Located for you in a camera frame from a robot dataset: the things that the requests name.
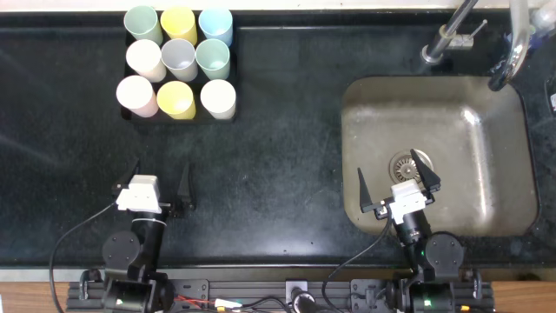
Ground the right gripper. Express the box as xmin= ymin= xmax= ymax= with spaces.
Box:
xmin=356 ymin=148 xmax=442 ymax=220

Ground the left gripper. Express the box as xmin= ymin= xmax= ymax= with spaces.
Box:
xmin=111 ymin=156 xmax=197 ymax=219

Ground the yellow cup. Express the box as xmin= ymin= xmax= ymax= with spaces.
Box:
xmin=159 ymin=5 xmax=199 ymax=47
xmin=156 ymin=80 xmax=197 ymax=121

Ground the pink cup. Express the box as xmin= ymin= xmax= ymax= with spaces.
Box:
xmin=115 ymin=75 xmax=160 ymax=119

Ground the white cup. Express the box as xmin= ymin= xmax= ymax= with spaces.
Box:
xmin=199 ymin=78 xmax=238 ymax=121

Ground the black tray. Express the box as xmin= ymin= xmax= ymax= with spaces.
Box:
xmin=120 ymin=9 xmax=239 ymax=125

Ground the steel sink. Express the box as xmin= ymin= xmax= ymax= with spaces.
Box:
xmin=341 ymin=76 xmax=539 ymax=238

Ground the cream cup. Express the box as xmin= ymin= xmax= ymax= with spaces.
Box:
xmin=125 ymin=38 xmax=168 ymax=83

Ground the grey cup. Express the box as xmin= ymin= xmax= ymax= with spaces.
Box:
xmin=160 ymin=37 xmax=200 ymax=83

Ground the green cup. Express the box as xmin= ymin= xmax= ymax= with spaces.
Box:
xmin=195 ymin=38 xmax=232 ymax=83
xmin=123 ymin=4 xmax=164 ymax=46

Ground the blue cup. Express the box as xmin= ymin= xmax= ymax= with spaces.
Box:
xmin=198 ymin=7 xmax=235 ymax=48

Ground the dark object with white label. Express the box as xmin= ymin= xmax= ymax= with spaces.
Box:
xmin=545 ymin=73 xmax=556 ymax=118

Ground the steel tap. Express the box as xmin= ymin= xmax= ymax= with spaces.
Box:
xmin=419 ymin=0 xmax=538 ymax=92

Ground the blue soap bottle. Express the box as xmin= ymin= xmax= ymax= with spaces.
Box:
xmin=527 ymin=2 xmax=556 ymax=49

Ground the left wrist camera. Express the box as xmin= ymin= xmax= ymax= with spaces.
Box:
xmin=115 ymin=174 xmax=162 ymax=214

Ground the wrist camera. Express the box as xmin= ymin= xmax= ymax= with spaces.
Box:
xmin=115 ymin=174 xmax=162 ymax=214
xmin=389 ymin=178 xmax=429 ymax=226

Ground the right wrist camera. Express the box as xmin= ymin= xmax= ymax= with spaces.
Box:
xmin=389 ymin=178 xmax=429 ymax=226

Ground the mounting rail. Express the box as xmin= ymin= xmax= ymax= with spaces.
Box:
xmin=65 ymin=267 xmax=496 ymax=313

